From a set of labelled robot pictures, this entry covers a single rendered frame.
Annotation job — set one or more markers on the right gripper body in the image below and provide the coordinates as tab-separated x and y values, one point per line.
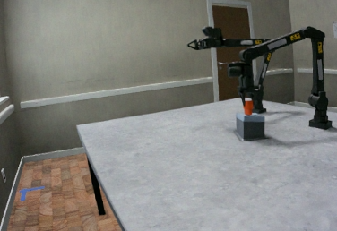
210	46

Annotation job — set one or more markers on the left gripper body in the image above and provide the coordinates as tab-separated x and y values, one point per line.
248	84

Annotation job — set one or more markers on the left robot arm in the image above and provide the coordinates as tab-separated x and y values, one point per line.
317	99

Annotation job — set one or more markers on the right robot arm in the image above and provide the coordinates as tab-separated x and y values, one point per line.
243	42

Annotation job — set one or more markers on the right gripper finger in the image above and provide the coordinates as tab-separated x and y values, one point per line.
206	44
195	46

